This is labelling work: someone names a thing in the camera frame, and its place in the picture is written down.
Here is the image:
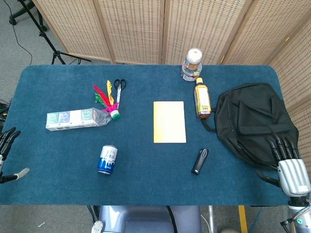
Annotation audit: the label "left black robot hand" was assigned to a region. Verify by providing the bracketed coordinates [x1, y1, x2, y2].
[0, 127, 30, 184]

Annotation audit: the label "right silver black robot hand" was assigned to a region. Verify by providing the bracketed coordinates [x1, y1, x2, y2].
[256, 134, 311, 197]

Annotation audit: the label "black stapler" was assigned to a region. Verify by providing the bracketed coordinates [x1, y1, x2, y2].
[191, 148, 209, 175]

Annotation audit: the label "black backpack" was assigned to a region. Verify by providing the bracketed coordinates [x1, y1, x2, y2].
[200, 83, 300, 170]

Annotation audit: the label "yellow white notebook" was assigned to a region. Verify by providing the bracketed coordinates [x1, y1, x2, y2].
[153, 100, 187, 144]

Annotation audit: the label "yellow table leg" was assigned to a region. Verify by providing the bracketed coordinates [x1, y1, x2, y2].
[238, 205, 249, 233]

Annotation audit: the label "tissue multipack in plastic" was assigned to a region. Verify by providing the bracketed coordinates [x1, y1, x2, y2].
[46, 107, 113, 132]

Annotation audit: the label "metal table leg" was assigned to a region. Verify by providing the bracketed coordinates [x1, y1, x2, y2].
[207, 205, 217, 233]

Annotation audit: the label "blue white drink can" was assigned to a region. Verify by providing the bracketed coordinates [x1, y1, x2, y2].
[97, 145, 119, 175]

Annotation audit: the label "colourful feather shuttlecock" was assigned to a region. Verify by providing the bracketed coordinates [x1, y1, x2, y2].
[93, 80, 121, 120]

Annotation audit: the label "black tripod stand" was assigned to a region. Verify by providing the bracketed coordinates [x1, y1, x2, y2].
[18, 0, 92, 65]

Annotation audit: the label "amber tea bottle yellow label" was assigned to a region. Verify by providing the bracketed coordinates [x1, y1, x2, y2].
[194, 77, 212, 120]

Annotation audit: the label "black office chair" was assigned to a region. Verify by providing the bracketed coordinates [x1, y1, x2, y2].
[9, 0, 48, 32]

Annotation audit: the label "clear round plastic container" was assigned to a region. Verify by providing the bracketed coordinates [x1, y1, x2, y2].
[180, 62, 203, 83]

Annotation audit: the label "blue table mat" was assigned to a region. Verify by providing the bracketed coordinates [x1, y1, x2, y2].
[0, 64, 290, 206]

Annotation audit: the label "grey robot torso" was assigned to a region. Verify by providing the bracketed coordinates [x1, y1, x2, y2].
[90, 205, 203, 233]

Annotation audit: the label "nut jar white lid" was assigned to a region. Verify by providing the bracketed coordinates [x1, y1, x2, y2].
[182, 48, 204, 71]

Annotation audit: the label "woven folding screen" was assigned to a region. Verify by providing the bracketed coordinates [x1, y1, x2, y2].
[32, 0, 311, 173]

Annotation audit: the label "black floor cable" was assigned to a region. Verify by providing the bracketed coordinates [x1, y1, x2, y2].
[3, 0, 33, 67]

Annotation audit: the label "black handled scissors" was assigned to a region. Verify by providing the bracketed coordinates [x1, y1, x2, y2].
[113, 78, 127, 104]

